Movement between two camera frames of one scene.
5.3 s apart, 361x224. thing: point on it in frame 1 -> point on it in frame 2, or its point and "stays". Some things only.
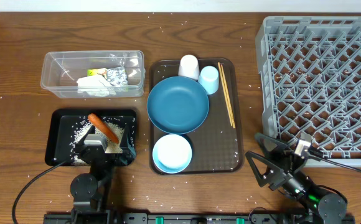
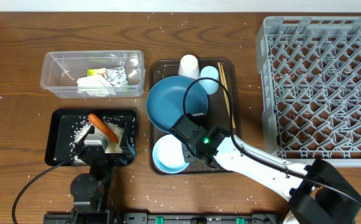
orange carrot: [104, 127] stays
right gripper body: [297, 183] -> [193, 149]
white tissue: [95, 84] stays
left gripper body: [101, 167] stays
